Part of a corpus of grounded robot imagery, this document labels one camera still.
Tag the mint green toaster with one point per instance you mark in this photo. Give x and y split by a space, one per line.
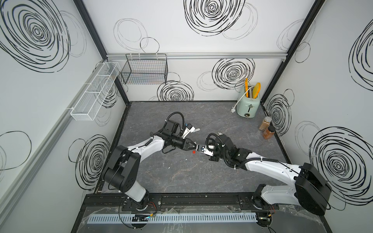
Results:
247 107

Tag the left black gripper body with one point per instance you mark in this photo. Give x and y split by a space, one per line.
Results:
181 143

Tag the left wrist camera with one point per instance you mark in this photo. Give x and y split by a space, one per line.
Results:
189 128

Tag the yellow spatula right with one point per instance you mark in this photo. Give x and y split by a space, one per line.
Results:
256 90

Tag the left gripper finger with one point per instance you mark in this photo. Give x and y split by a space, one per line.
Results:
191 143
192 147

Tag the white mesh shelf basket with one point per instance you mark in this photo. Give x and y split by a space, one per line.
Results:
93 98

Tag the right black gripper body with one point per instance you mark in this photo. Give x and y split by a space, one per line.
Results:
217 154

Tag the spice jar silver lid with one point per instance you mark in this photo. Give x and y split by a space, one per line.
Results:
265 123

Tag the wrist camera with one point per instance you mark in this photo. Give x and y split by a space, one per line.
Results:
189 128
206 149

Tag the grey slotted cable duct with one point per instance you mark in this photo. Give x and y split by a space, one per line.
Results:
172 218

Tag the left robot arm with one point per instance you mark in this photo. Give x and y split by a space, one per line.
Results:
122 168

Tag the black wire basket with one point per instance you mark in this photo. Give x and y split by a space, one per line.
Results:
146 69

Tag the orange spatula left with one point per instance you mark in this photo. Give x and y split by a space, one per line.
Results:
246 88

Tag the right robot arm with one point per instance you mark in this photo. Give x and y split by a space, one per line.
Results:
302 185

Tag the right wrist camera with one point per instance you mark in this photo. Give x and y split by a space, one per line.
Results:
206 149

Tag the spice jar black lid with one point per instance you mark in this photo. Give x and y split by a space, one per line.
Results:
269 132

